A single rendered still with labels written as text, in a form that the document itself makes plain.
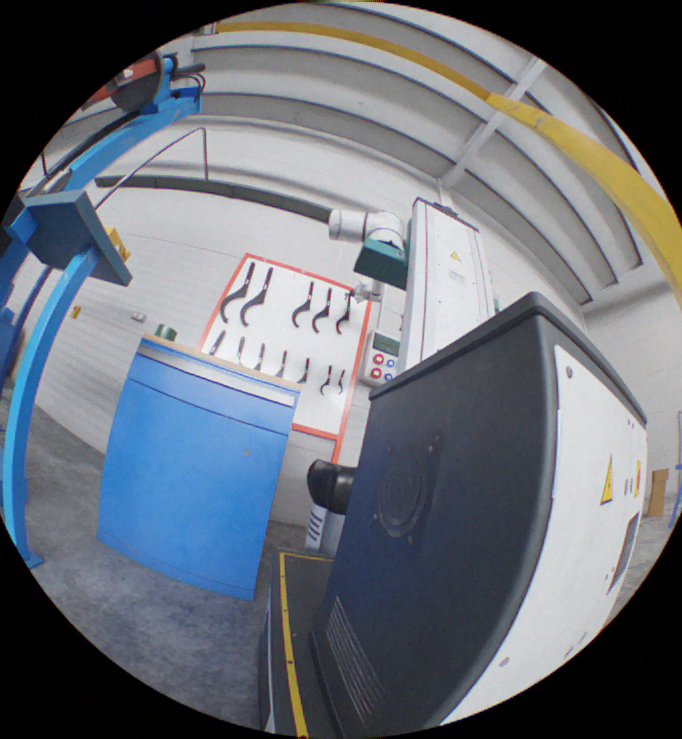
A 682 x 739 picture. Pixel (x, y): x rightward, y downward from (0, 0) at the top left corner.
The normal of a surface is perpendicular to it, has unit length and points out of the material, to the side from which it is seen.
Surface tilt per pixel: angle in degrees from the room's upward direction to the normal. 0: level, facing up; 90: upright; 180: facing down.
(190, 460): 90
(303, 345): 90
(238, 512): 90
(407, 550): 90
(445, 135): 173
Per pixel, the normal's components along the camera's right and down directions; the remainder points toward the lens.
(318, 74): -0.18, 0.88
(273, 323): 0.29, -0.26
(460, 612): -0.95, -0.28
